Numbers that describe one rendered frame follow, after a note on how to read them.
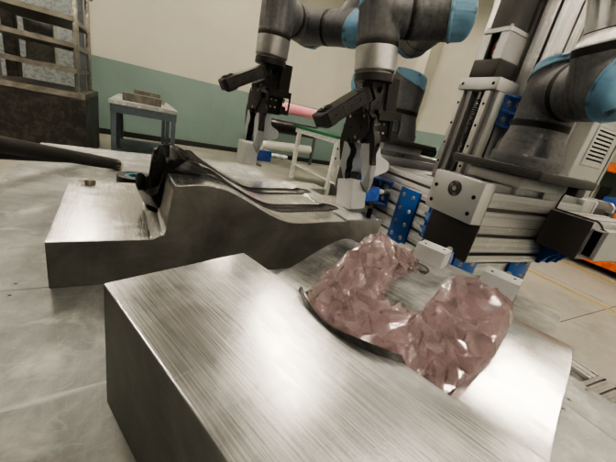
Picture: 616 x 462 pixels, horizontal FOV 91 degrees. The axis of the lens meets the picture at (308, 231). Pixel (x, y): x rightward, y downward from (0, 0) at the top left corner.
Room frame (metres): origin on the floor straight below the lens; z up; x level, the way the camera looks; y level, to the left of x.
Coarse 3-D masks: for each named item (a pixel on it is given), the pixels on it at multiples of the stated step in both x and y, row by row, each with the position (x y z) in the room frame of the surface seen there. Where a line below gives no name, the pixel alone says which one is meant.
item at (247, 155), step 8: (240, 144) 0.78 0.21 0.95; (248, 144) 0.76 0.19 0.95; (240, 152) 0.77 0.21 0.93; (248, 152) 0.76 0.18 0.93; (256, 152) 0.77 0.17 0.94; (264, 152) 0.78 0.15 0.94; (240, 160) 0.76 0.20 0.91; (248, 160) 0.76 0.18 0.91; (256, 160) 0.77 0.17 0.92; (264, 160) 0.79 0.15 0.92
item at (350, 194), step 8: (344, 184) 0.61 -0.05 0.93; (352, 184) 0.58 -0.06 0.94; (360, 184) 0.59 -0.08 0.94; (336, 192) 0.62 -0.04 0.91; (344, 192) 0.60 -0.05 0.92; (352, 192) 0.58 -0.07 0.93; (360, 192) 0.60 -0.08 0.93; (368, 192) 0.61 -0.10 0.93; (376, 192) 0.62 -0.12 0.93; (384, 192) 0.66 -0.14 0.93; (336, 200) 0.62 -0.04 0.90; (344, 200) 0.60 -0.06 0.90; (352, 200) 0.58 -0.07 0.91; (360, 200) 0.60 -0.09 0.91; (368, 200) 0.61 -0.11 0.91; (376, 200) 0.62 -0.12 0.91; (352, 208) 0.58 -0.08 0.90; (360, 208) 0.60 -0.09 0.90
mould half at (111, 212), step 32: (96, 192) 0.46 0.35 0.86; (128, 192) 0.49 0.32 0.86; (192, 192) 0.37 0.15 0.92; (224, 192) 0.39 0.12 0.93; (64, 224) 0.34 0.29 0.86; (96, 224) 0.35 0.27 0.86; (128, 224) 0.37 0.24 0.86; (160, 224) 0.38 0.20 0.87; (192, 224) 0.37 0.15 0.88; (224, 224) 0.40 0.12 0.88; (256, 224) 0.42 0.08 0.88; (288, 224) 0.45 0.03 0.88; (320, 224) 0.49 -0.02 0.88; (352, 224) 0.53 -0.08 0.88; (64, 256) 0.30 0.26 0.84; (96, 256) 0.31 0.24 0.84; (128, 256) 0.33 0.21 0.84; (160, 256) 0.35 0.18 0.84; (192, 256) 0.37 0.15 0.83; (224, 256) 0.40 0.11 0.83; (256, 256) 0.43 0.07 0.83; (288, 256) 0.46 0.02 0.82
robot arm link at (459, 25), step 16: (416, 0) 0.60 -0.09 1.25; (432, 0) 0.60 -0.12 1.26; (448, 0) 0.61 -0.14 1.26; (464, 0) 0.61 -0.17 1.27; (416, 16) 0.60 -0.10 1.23; (432, 16) 0.60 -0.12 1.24; (448, 16) 0.60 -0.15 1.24; (464, 16) 0.61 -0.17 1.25; (416, 32) 0.62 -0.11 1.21; (432, 32) 0.62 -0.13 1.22; (448, 32) 0.61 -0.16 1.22; (464, 32) 0.62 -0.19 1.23; (416, 48) 0.71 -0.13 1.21
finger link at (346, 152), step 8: (344, 144) 0.65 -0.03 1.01; (352, 144) 0.64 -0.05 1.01; (360, 144) 0.66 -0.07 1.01; (344, 152) 0.64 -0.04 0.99; (352, 152) 0.63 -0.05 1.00; (344, 160) 0.64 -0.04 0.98; (352, 160) 0.64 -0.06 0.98; (360, 160) 0.67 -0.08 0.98; (344, 168) 0.64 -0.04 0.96; (352, 168) 0.66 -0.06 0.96; (344, 176) 0.64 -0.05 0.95
